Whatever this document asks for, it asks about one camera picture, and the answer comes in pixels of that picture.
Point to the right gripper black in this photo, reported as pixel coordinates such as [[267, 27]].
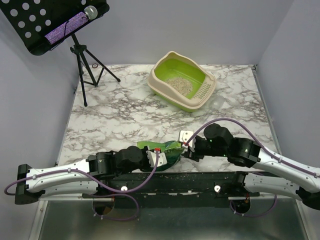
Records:
[[191, 152]]

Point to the green litter bag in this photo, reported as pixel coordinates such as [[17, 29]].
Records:
[[170, 154]]

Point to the translucent plastic scoop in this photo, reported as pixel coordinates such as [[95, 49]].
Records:
[[216, 102]]

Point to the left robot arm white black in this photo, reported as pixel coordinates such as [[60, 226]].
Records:
[[84, 176]]

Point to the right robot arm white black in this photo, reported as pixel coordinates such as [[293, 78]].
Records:
[[288, 177]]

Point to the cat litter pile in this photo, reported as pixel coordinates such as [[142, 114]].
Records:
[[181, 85]]

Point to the green beige litter box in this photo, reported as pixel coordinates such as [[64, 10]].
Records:
[[173, 65]]

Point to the black music stand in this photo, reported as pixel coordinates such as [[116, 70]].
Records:
[[33, 19]]

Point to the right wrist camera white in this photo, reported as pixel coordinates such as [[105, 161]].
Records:
[[186, 140]]

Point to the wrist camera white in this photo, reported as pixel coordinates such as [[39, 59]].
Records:
[[186, 140], [156, 158]]

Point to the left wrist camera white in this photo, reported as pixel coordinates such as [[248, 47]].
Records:
[[156, 158]]

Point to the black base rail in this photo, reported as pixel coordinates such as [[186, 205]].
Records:
[[193, 189]]

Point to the microphone with purple handle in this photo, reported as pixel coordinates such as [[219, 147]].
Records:
[[88, 14]]

